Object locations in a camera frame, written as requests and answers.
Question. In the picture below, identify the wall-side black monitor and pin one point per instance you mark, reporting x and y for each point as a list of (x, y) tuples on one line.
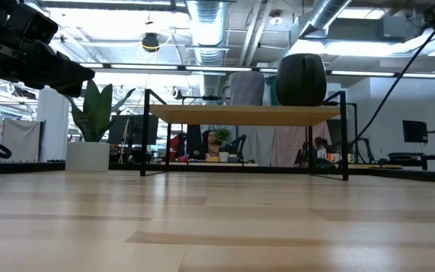
[(415, 131)]

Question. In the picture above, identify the small background potted plant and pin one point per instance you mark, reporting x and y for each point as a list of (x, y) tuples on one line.
[(223, 145)]

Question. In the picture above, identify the silver ribbed ventilation duct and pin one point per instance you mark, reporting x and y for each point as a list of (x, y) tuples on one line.
[(207, 30)]

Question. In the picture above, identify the silver smooth ventilation duct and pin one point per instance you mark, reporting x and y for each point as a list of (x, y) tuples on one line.
[(325, 13)]

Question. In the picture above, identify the person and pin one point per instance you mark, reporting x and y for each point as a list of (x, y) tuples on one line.
[(320, 147), (211, 145)]

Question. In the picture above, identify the grey fabric board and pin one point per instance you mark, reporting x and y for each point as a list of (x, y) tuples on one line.
[(23, 140)]

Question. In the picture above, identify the teal glass mug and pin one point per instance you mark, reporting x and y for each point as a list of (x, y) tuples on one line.
[(272, 92)]

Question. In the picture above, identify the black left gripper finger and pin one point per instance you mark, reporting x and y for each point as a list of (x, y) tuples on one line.
[(62, 73), (72, 90)]

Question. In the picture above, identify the black aluminium table frame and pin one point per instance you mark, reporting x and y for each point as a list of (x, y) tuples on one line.
[(32, 166)]

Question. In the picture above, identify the round black mug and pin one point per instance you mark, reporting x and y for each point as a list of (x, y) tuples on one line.
[(301, 80)]

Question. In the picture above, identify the pink hanging cloth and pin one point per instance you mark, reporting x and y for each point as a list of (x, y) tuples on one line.
[(289, 145)]

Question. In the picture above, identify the grey-blue mug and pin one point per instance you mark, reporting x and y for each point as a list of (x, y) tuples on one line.
[(247, 88)]

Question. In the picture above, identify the white hanging cloth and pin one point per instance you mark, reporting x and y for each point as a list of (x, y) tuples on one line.
[(257, 145)]

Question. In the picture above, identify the black background monitor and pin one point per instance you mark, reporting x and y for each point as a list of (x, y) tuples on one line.
[(134, 128)]

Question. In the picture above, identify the wooden shelf with black legs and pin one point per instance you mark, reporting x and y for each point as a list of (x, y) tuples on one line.
[(240, 115)]

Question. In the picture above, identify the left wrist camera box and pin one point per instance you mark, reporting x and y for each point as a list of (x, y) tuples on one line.
[(40, 28)]

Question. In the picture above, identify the snake plant in white pot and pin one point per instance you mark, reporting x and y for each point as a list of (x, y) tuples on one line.
[(87, 155)]

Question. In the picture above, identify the black overhead camera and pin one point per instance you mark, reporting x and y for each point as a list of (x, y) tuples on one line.
[(150, 42)]

